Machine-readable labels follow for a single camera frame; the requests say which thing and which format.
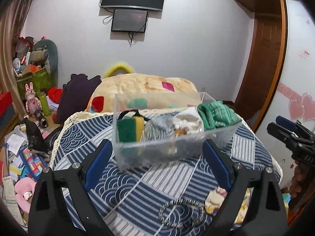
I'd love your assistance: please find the colorful book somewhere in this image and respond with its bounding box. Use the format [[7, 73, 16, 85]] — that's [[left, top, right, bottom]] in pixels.
[[19, 147, 46, 181]]

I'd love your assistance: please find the green bottle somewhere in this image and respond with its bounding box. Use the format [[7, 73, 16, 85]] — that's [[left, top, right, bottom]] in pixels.
[[38, 92, 50, 116]]

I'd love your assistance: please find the brown wooden wardrobe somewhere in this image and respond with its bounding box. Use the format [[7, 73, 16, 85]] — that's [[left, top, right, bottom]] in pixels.
[[234, 0, 287, 131]]

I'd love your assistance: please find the pink rabbit doll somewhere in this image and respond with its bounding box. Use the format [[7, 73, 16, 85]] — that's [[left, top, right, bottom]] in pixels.
[[25, 82, 42, 117]]

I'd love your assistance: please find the blue patterned tablecloth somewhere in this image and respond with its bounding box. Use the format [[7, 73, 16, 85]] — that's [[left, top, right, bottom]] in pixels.
[[50, 112, 283, 235]]

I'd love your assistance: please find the red box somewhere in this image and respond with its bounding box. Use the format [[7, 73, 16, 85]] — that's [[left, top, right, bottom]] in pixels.
[[0, 92, 12, 117]]

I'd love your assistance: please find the black flashlight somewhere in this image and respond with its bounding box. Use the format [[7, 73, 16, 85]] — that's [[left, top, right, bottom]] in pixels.
[[34, 110, 49, 128]]

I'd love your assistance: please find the grey green plush toy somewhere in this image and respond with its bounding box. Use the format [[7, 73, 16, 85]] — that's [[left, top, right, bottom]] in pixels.
[[28, 39, 58, 76]]

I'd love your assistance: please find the white sliding door with hearts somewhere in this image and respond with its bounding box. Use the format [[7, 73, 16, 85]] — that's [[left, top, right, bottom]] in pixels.
[[256, 0, 314, 184]]

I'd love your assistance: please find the yellow green sponge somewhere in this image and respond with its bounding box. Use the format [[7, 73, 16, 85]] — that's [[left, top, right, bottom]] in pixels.
[[115, 116, 145, 157]]

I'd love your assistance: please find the pink plush toy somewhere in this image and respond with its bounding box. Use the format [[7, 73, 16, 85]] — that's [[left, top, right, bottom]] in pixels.
[[14, 177, 36, 214]]

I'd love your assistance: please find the clear plastic storage box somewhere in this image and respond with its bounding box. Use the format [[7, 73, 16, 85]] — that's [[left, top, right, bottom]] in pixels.
[[112, 92, 241, 171]]

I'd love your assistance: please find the white bag with black straps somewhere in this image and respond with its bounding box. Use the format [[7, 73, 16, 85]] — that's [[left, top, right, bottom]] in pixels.
[[118, 109, 150, 122]]

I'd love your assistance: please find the green storage box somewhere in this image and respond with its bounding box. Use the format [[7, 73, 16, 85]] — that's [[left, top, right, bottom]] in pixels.
[[16, 68, 55, 100]]

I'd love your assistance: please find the white drawstring pouch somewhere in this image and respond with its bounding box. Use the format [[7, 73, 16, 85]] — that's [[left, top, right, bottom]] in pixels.
[[173, 107, 204, 134]]

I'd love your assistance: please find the yellow plush ring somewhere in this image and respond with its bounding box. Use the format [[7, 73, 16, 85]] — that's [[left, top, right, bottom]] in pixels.
[[103, 61, 136, 79]]

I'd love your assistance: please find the floral patterned cloth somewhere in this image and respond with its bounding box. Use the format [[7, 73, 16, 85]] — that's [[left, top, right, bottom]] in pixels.
[[205, 186, 251, 224]]

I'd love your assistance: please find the beige patchwork blanket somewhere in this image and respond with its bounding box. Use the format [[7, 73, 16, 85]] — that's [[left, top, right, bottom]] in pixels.
[[85, 73, 201, 113]]

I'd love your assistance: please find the grey knitted cloth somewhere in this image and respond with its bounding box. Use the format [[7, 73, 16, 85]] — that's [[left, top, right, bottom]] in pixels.
[[140, 116, 176, 142]]

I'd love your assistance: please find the green knitted cloth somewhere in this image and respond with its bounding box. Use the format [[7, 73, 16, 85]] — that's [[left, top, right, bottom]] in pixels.
[[197, 101, 241, 130]]

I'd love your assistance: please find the striped curtain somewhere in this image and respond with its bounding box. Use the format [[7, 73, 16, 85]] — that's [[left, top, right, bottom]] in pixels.
[[1, 0, 33, 117]]

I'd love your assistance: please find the dark purple garment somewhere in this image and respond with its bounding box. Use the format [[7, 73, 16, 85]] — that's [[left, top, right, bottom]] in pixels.
[[52, 74, 101, 124]]

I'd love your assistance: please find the small wall monitor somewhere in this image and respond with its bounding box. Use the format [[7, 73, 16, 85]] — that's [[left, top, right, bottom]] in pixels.
[[111, 9, 148, 33]]

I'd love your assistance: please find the red cloth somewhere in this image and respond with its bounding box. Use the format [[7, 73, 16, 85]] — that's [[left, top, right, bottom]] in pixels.
[[47, 87, 63, 104]]

